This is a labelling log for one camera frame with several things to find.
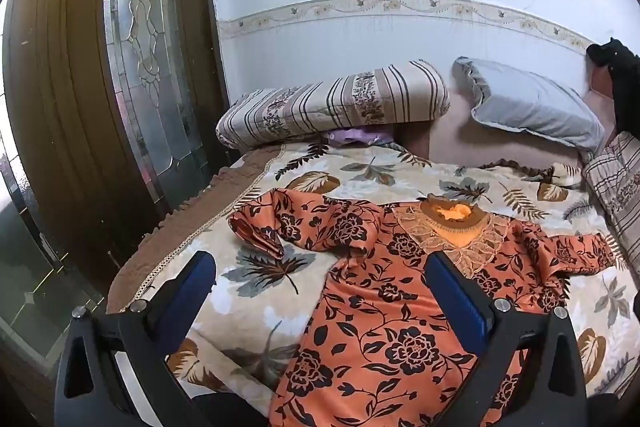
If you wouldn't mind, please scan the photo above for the pink padded headboard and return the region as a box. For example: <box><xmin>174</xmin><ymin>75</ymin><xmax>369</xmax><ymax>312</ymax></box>
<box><xmin>395</xmin><ymin>64</ymin><xmax>615</xmax><ymax>168</ymax></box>

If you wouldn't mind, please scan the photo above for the striped floral bolster pillow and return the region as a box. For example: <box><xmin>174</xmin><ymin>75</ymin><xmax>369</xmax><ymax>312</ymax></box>
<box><xmin>216</xmin><ymin>60</ymin><xmax>450</xmax><ymax>150</ymax></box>

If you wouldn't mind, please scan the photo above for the leaf pattern plush blanket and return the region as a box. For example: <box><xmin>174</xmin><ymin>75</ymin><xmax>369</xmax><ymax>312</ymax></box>
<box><xmin>107</xmin><ymin>142</ymin><xmax>608</xmax><ymax>412</ymax></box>

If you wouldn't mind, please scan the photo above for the purple cloth under bolster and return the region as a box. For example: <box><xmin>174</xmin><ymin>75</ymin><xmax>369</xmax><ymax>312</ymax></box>
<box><xmin>322</xmin><ymin>126</ymin><xmax>394</xmax><ymax>147</ymax></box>

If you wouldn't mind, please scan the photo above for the grey ruffled pillow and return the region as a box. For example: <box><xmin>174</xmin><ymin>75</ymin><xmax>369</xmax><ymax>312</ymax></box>
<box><xmin>454</xmin><ymin>56</ymin><xmax>605</xmax><ymax>154</ymax></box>

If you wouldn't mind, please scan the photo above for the brown door with stained glass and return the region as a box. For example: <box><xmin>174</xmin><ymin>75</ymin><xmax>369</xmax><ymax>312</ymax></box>
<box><xmin>1</xmin><ymin>0</ymin><xmax>228</xmax><ymax>293</ymax></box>

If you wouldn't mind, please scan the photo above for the striped floral quilt right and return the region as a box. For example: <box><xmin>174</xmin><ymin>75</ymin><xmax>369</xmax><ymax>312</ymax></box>
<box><xmin>584</xmin><ymin>131</ymin><xmax>640</xmax><ymax>275</ymax></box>

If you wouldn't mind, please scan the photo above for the black garment on headboard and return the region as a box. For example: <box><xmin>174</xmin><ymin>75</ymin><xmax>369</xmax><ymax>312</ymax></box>
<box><xmin>587</xmin><ymin>38</ymin><xmax>639</xmax><ymax>139</ymax></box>

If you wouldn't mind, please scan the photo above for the orange black floral garment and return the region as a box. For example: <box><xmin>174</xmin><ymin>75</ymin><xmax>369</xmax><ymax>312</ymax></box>
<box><xmin>229</xmin><ymin>190</ymin><xmax>614</xmax><ymax>426</ymax></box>

